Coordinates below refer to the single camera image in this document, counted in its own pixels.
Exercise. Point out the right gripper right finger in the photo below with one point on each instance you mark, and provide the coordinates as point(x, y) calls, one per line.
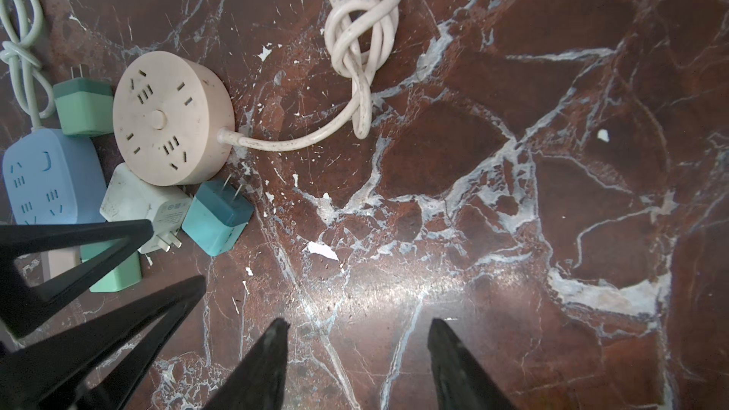
point(460, 381)

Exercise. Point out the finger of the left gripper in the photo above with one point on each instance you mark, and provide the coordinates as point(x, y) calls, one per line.
point(25, 308)
point(51, 373)

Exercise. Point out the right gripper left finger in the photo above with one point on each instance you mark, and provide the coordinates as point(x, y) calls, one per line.
point(259, 380)

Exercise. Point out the green plug adapter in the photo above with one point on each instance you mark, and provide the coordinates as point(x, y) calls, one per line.
point(84, 105)
point(126, 275)

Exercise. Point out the teal plug adapter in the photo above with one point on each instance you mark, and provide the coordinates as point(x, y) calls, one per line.
point(217, 216)

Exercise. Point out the pink plug adapter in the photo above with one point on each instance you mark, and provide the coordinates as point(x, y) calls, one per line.
point(57, 262)

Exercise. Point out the white plug adapter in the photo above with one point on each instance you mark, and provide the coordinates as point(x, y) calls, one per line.
point(130, 198)

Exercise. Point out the blue square power strip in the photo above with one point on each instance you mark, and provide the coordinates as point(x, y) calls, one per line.
point(54, 179)

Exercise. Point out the pink round power strip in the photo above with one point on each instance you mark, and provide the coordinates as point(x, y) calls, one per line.
point(167, 113)

